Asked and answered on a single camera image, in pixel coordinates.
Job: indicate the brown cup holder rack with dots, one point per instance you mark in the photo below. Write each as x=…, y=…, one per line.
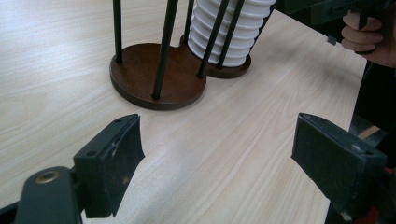
x=177, y=77

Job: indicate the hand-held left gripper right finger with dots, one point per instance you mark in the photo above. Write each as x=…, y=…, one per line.
x=336, y=165

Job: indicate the grey tape piece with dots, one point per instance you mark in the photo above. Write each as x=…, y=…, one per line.
x=332, y=40

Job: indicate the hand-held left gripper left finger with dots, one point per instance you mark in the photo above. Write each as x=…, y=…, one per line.
x=106, y=168

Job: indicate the stack of white paper cups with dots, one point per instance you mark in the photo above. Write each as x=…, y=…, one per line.
x=202, y=31

